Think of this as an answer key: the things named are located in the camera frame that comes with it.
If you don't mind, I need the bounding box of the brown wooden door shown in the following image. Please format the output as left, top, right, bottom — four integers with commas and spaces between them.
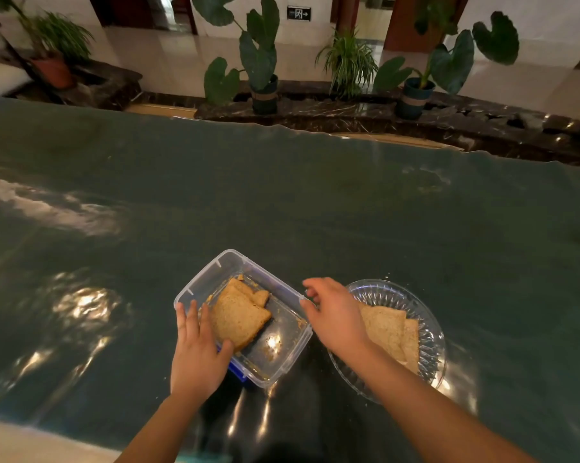
383, 0, 471, 54

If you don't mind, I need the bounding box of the clear plastic food container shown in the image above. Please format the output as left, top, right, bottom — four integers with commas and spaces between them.
174, 249, 314, 389

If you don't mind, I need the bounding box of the dark marble planter ledge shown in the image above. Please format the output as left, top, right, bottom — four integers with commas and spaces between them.
138, 79, 580, 169

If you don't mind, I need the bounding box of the person's left hand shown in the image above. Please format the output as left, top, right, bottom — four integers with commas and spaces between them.
170, 300, 234, 404

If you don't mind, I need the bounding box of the spider plant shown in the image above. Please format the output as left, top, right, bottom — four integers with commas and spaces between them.
315, 29, 379, 101

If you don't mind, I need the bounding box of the dark marble planter corner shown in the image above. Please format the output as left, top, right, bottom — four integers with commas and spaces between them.
3, 57, 143, 112

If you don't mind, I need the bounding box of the small brown bread slice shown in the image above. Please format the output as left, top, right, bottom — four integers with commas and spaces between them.
227, 277, 271, 308

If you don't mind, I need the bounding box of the dark green table cover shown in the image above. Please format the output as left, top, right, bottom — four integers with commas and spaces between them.
0, 95, 580, 463

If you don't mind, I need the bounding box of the large brown bread slice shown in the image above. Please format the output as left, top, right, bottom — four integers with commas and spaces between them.
209, 284, 273, 353

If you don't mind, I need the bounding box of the plant in terracotta pot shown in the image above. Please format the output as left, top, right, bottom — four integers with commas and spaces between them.
0, 0, 96, 90

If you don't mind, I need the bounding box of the person's left forearm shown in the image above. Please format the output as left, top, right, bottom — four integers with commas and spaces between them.
114, 391, 214, 463

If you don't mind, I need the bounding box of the person's right forearm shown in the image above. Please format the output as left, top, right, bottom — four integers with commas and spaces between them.
340, 341, 541, 463

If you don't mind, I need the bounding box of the large-leaf plant in blue pot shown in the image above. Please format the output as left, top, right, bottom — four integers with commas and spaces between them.
373, 11, 520, 121

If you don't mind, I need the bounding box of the clear glass plate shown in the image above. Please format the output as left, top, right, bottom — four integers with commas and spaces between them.
328, 279, 448, 405

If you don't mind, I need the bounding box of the person's right hand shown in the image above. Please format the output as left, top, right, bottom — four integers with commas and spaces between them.
300, 277, 373, 360

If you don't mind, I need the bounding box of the large-leaf plant in dark pot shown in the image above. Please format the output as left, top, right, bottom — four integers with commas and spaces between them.
191, 0, 281, 116

